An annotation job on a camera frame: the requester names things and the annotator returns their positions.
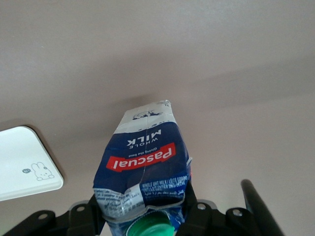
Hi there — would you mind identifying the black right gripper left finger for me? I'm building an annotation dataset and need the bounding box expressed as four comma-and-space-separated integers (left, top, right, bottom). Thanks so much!
0, 193, 108, 236

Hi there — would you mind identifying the blue milk carton green cap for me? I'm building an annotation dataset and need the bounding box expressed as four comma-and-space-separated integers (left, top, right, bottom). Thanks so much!
93, 99, 192, 236

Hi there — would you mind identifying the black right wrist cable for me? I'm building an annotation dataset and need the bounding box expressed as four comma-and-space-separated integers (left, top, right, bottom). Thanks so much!
240, 179, 284, 236

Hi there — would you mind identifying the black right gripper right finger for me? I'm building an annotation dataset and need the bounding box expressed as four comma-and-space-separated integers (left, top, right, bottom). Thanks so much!
177, 183, 254, 236

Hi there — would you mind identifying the cream rabbit print tray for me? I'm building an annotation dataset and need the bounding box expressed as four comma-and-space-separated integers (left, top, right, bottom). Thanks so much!
0, 125, 64, 202

